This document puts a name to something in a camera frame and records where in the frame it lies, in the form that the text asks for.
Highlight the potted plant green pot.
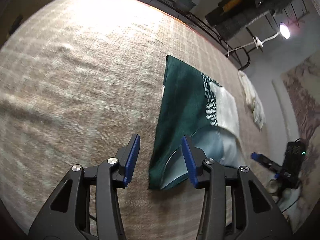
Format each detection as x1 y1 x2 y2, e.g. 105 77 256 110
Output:
174 0 196 12

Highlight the white cloth garment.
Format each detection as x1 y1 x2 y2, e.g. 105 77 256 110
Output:
238 70 266 130

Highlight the white clip-on lamp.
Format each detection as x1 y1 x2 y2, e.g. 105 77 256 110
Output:
254 23 291 48

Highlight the beige plaid bed blanket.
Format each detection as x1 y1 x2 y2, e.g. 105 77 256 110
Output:
1 0 270 239

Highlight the green floral patterned garment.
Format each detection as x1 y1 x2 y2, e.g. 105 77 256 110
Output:
149 55 246 190

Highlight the yellow hanging garment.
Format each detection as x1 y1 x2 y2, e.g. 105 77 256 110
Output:
219 0 243 12

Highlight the black metal clothes rack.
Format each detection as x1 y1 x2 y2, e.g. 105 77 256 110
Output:
100 0 311 71

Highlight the white lamp cable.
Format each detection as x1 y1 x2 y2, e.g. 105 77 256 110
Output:
223 39 258 58

